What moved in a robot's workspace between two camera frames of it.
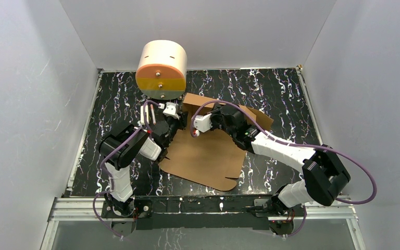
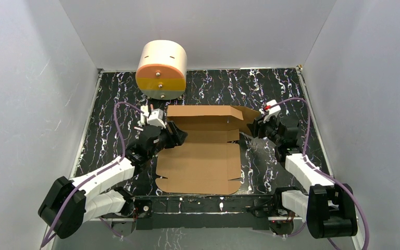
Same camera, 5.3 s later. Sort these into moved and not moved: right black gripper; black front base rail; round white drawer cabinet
Moved: right black gripper
Not moved: round white drawer cabinet; black front base rail
